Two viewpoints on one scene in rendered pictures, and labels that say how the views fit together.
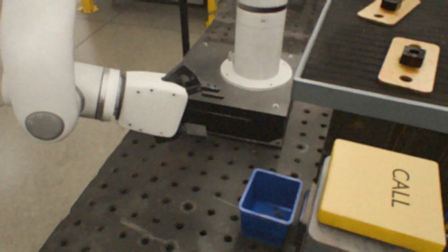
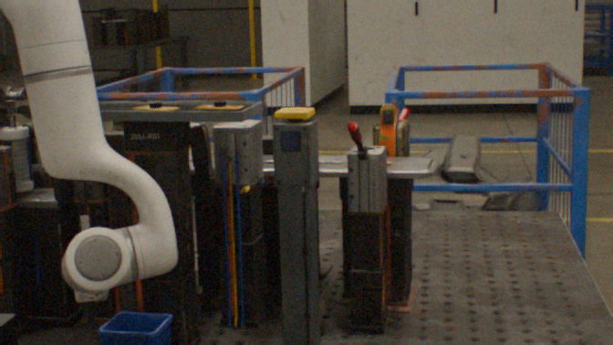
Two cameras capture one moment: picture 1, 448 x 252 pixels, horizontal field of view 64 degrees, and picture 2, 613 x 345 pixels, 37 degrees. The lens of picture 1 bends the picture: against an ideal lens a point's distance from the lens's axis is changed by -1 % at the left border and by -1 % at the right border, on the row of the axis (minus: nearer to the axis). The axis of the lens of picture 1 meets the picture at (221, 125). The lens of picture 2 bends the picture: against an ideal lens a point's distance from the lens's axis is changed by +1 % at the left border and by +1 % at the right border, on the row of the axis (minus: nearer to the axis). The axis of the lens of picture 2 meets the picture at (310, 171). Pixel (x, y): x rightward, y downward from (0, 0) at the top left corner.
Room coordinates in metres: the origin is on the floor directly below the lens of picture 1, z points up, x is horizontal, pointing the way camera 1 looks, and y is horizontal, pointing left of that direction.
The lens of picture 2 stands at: (0.34, 1.52, 1.38)
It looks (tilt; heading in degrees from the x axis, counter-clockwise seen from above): 11 degrees down; 262
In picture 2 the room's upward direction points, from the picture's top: 2 degrees counter-clockwise
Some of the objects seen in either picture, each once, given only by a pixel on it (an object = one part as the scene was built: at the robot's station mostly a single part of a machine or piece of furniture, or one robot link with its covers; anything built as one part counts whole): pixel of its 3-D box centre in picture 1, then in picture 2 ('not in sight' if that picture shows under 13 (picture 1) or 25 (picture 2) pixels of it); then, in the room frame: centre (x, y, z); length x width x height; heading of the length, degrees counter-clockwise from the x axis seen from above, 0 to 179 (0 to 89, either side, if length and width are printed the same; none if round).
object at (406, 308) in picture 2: not in sight; (399, 235); (-0.12, -0.35, 0.84); 0.18 x 0.06 x 0.29; 69
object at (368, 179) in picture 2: not in sight; (368, 239); (-0.02, -0.21, 0.88); 0.11 x 0.10 x 0.36; 69
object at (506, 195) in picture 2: not in sight; (476, 176); (-1.04, -2.56, 0.47); 1.20 x 0.80 x 0.95; 75
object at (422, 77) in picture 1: (411, 58); (220, 105); (0.26, -0.15, 1.17); 0.08 x 0.04 x 0.01; 151
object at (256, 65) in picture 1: (258, 40); not in sight; (0.84, -0.09, 0.89); 0.19 x 0.19 x 0.18
